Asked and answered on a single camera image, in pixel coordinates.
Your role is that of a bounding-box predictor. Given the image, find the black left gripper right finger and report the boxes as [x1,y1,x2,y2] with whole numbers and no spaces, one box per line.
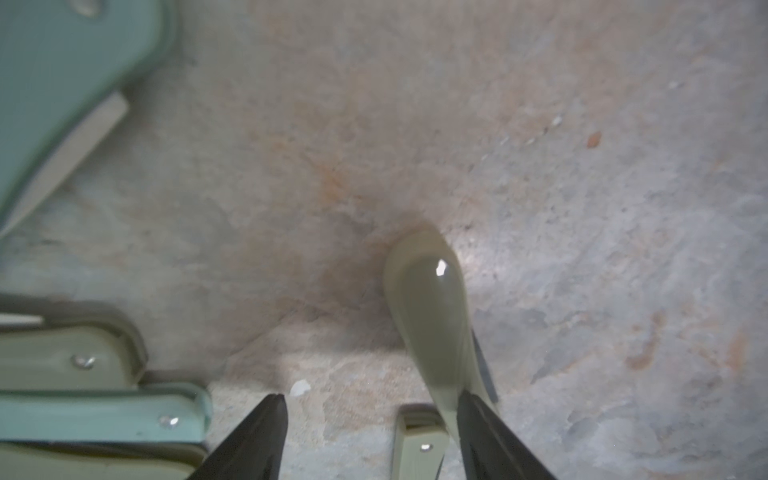
[457,391,556,480]

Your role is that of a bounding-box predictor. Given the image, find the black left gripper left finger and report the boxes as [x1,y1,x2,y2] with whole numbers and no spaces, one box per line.
[188,394,288,480]

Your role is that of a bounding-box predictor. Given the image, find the olive folding knife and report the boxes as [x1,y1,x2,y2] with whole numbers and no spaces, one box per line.
[391,404,450,480]
[1,443,196,480]
[1,293,148,392]
[383,229,498,440]

